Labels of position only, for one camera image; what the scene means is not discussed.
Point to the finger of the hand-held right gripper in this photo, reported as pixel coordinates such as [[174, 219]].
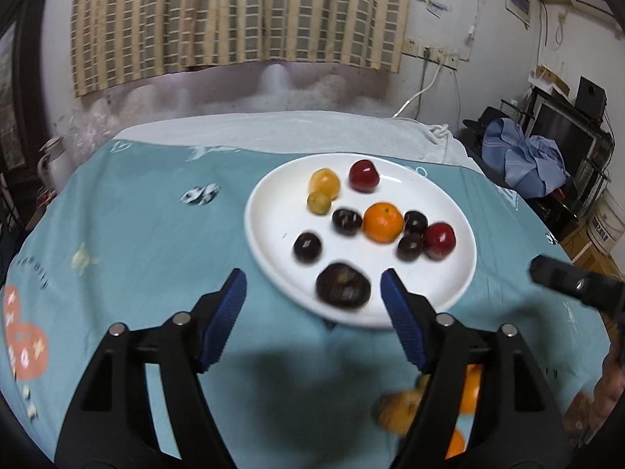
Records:
[[576, 283]]

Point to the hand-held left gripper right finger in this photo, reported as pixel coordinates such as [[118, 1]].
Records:
[[403, 317]]

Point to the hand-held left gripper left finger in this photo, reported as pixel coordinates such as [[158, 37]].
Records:
[[224, 322]]

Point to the dark brown mangosteen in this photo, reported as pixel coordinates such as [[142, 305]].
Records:
[[342, 286]]

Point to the dark purple plum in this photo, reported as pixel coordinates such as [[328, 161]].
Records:
[[307, 246], [346, 221], [409, 247], [416, 221]]

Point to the red plum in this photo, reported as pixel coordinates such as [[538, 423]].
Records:
[[364, 175], [440, 240]]

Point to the large orange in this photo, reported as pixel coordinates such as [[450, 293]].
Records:
[[384, 222]]

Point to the white oval plate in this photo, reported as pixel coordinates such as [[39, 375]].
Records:
[[278, 205]]

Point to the small green-yellow fruit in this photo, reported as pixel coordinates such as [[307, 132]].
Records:
[[319, 202]]

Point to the red plum top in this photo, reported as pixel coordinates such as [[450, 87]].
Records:
[[364, 175]]

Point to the yellow round fruit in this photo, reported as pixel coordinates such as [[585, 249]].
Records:
[[324, 181]]

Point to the person's right hand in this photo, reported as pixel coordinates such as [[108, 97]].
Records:
[[608, 381]]

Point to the white bucket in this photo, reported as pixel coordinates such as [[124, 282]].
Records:
[[608, 220]]

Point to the tan brown-patched fruit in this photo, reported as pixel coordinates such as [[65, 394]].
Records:
[[398, 408]]

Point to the small orange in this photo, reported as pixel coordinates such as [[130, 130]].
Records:
[[454, 444], [469, 388]]

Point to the teal printed blanket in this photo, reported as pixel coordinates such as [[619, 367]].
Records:
[[146, 234]]

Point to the blue clothes pile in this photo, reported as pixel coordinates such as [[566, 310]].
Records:
[[527, 161]]

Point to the black monitor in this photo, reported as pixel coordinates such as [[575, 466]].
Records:
[[566, 132]]

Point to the black speaker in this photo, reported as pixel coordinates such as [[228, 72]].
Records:
[[591, 96]]

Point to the white bed sheet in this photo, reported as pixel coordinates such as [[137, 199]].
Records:
[[317, 132]]

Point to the cardboard box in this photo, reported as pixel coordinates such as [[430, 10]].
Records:
[[549, 78]]

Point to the checked beige curtain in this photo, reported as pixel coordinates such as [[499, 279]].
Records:
[[234, 14]]

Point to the dark framed painting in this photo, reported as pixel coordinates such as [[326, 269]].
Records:
[[10, 97]]

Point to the white wall outlets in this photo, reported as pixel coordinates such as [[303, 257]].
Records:
[[432, 53]]

